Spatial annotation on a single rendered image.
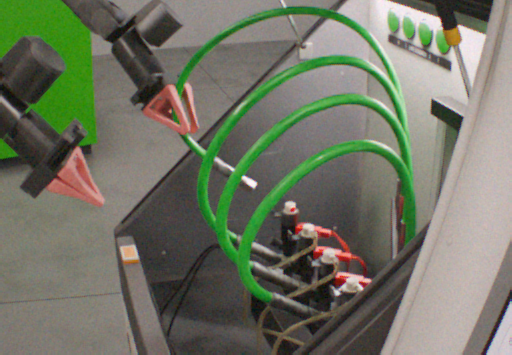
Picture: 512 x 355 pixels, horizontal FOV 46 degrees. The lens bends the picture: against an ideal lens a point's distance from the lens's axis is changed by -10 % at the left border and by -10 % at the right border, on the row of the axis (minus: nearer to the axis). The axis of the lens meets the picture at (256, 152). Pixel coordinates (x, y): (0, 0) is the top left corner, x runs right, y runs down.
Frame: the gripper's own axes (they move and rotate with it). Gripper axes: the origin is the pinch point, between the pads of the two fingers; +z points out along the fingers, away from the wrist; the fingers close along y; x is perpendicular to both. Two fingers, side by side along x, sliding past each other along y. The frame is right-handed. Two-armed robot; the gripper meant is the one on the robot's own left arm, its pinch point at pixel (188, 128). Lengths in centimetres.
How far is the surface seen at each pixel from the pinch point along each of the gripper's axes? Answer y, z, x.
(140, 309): -7.6, 18.3, 24.5
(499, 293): -36, 43, -32
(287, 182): -25.7, 20.4, -18.2
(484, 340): -36, 46, -28
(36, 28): 209, -186, 147
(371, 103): -12.2, 18.3, -28.2
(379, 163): 38.3, 21.8, -10.4
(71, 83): 234, -152, 164
